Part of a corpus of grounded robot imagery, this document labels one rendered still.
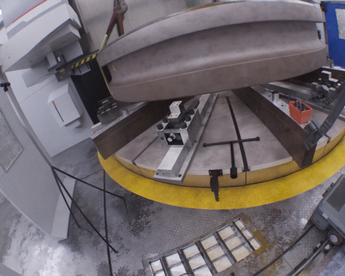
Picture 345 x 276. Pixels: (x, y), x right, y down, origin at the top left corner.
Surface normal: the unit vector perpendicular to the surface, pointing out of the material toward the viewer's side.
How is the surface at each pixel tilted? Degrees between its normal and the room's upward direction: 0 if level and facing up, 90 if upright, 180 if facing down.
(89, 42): 90
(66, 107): 90
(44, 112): 90
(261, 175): 90
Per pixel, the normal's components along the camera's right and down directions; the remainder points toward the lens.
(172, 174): -0.37, 0.59
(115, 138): 0.67, 0.21
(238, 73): -0.13, 0.56
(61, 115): 0.32, 0.42
